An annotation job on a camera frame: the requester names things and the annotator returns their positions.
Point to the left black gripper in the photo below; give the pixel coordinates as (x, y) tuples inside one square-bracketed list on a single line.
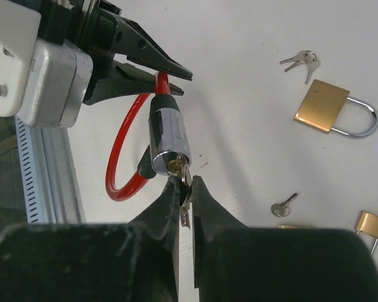
[(97, 28)]

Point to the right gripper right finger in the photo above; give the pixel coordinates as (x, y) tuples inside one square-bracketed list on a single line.
[(235, 262)]

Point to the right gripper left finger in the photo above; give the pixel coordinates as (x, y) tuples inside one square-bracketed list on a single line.
[(134, 261)]

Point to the thick red cable lock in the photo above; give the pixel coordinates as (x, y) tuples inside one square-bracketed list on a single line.
[(168, 153)]

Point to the small brass padlock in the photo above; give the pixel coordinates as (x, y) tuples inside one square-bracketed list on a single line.
[(367, 224)]

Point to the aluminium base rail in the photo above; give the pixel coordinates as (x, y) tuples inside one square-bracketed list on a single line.
[(64, 190)]

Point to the white slotted cable duct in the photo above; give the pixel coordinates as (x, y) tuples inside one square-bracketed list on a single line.
[(35, 211)]

